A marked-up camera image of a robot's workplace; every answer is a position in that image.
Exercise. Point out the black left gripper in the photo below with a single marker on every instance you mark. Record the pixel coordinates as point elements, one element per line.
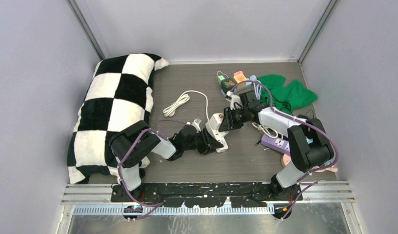
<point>208,143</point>

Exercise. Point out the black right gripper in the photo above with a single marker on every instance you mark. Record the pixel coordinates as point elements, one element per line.
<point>228,123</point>

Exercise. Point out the white power strip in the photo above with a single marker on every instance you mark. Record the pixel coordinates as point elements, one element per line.
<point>219,137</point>

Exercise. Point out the white tiger cube socket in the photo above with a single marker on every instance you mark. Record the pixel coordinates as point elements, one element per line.
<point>215,121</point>

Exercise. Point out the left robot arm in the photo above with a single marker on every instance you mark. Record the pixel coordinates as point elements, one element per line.
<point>132,145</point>

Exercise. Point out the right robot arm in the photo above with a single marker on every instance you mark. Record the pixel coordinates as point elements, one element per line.
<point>307,142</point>

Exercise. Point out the light green small plug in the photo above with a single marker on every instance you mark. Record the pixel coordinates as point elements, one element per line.
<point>221,78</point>

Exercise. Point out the pink round socket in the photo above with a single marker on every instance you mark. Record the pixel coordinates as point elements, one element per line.
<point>285,160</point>

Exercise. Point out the dark green cube adapter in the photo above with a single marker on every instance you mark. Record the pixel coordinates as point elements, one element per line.
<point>227,84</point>

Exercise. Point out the light blue power strip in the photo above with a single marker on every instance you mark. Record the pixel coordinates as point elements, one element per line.
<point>248,84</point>

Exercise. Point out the orange cube adapter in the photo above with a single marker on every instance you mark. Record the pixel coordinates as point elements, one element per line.
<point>240,80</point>

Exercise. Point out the purple power strip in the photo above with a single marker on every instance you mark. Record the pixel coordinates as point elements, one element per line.
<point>277,144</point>

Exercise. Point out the green cloth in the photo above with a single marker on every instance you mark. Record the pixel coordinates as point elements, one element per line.
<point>285,97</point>

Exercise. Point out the black white checkered pillow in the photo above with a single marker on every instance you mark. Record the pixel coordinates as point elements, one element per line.
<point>120,94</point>

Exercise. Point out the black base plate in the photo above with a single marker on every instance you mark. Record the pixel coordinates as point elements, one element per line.
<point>205,195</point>

